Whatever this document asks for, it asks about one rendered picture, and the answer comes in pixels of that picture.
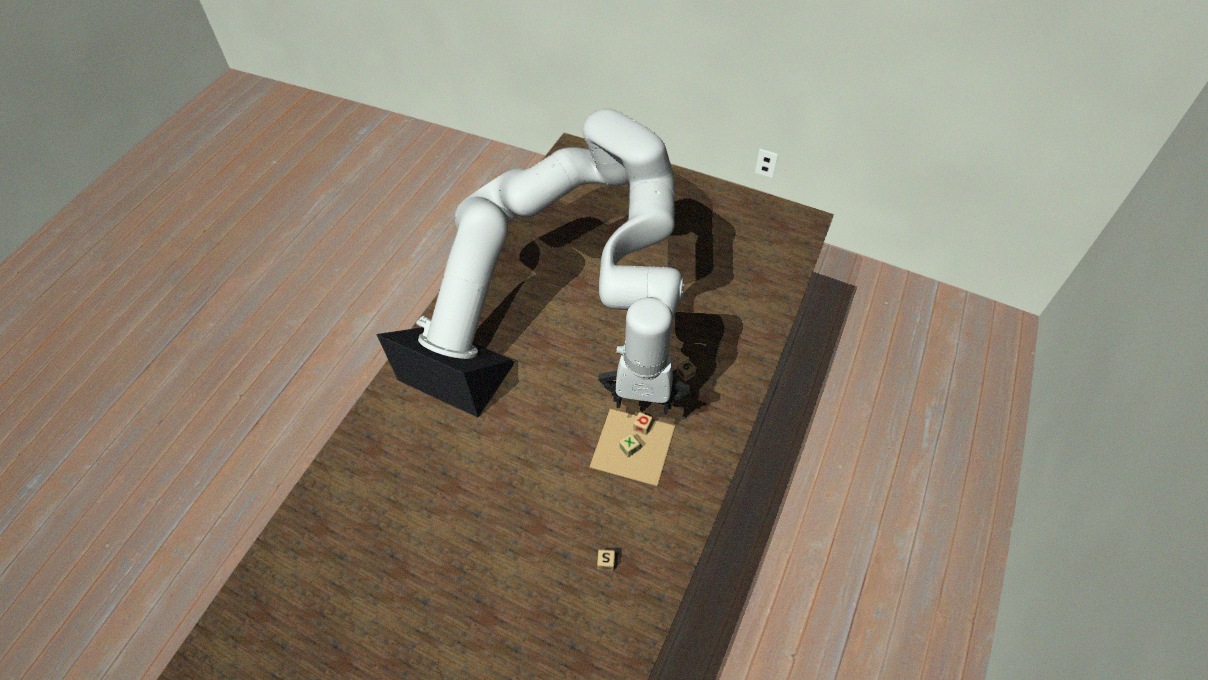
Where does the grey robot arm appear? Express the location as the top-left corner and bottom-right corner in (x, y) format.
(417, 109), (684, 376)

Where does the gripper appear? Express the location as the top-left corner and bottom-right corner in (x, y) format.
(598, 353), (690, 415)

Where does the cream flat mat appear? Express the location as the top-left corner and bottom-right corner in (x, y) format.
(590, 409), (675, 486)

